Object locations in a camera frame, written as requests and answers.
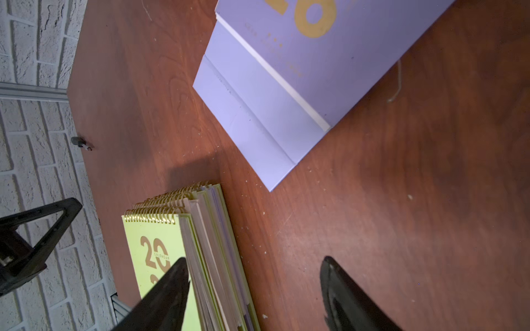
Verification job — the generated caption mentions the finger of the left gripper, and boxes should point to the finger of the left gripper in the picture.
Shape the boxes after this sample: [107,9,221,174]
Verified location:
[1,198,82,297]

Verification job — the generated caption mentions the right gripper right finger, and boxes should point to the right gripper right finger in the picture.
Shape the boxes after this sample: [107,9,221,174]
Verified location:
[320,256,401,331]

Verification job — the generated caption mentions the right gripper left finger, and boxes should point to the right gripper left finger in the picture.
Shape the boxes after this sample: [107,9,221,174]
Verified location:
[113,257,190,331]

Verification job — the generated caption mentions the pink calendar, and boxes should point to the pink calendar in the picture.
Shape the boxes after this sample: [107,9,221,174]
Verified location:
[152,192,259,330]

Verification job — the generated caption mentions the black handled screwdriver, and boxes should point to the black handled screwdriver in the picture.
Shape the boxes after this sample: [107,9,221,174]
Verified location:
[70,137,92,151]

